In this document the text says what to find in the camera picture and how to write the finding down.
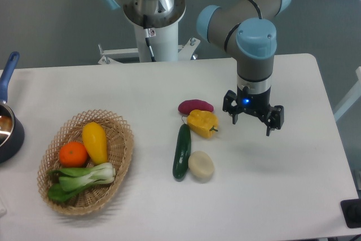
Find yellow mango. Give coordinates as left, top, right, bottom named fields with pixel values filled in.
left=82, top=122, right=108, bottom=165

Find orange fruit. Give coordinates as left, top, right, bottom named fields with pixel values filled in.
left=59, top=142, right=89, bottom=168

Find yellow bell pepper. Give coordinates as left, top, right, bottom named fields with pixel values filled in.
left=187, top=109, right=218, bottom=139

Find purple sweet potato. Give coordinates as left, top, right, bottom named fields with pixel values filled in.
left=178, top=99, right=214, bottom=115

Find white frame at right edge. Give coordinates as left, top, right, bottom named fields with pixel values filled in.
left=333, top=67, right=360, bottom=122

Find green bok choy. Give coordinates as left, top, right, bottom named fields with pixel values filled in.
left=47, top=163, right=116, bottom=203

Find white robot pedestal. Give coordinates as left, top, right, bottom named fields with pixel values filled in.
left=98, top=20, right=200, bottom=65

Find dark blue saucepan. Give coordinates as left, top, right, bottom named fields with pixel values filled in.
left=1, top=51, right=25, bottom=163

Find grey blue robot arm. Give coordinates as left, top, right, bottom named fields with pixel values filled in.
left=103, top=0, right=291, bottom=131

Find woven wicker basket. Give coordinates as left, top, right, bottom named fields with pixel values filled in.
left=37, top=109, right=134, bottom=216

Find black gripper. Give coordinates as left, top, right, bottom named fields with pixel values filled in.
left=222, top=87, right=284, bottom=137

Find black device at table edge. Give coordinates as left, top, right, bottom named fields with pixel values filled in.
left=340, top=199, right=360, bottom=229

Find beige potato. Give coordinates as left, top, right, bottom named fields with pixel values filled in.
left=188, top=151, right=215, bottom=179

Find green cucumber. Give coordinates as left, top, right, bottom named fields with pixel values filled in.
left=173, top=124, right=191, bottom=180

